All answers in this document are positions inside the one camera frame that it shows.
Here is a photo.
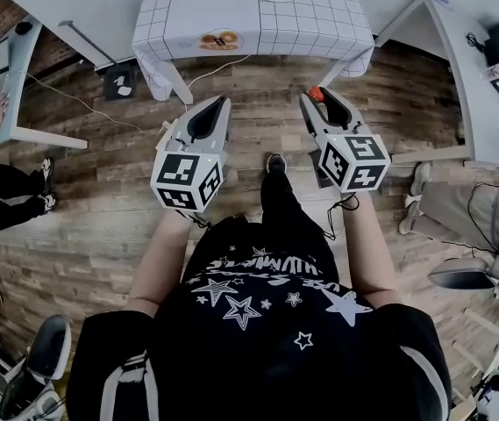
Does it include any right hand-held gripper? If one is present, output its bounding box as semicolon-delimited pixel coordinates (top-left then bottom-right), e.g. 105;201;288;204
298;86;392;194

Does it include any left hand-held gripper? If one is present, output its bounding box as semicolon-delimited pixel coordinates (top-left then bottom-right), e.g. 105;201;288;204
149;95;233;214

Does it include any person's right forearm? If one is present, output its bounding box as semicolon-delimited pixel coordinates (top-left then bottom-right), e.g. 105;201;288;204
339;189;404;309

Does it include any person's left forearm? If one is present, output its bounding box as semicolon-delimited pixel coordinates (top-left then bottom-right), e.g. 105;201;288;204
124;208;209;318

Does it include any white table leg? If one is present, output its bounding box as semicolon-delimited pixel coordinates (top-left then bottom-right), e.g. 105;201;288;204
318;57;355;90
164;58;195;105

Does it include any person's black shoe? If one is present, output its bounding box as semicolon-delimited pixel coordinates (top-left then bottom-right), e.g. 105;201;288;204
266;153;289;175

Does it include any doughnut picture print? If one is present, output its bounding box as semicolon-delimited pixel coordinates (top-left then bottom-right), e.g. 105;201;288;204
198;29;241;53

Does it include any black floor box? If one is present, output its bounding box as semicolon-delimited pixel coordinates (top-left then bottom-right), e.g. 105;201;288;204
103;65;139;102

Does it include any person's black trouser leg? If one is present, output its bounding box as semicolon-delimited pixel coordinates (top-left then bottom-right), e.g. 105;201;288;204
259;171;320;245

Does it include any white checked tablecloth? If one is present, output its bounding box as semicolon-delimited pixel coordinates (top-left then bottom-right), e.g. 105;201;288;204
132;0;376;101

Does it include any pale blue side table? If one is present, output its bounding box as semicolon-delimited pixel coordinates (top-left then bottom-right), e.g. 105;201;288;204
0;18;89;152

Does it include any grey office chair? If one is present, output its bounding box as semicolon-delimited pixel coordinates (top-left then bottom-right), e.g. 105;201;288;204
427;241;499;309
0;313;74;421

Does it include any black star print shirt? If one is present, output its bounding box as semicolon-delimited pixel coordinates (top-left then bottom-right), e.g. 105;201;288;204
65;215;454;421

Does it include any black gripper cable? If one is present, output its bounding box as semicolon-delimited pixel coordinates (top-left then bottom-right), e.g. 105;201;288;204
326;192;360;242

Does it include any white floor cable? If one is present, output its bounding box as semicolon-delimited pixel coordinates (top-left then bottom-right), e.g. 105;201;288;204
24;53;253;136

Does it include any white desk with grey frame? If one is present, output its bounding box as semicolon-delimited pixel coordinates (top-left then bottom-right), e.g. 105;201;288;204
374;0;499;173

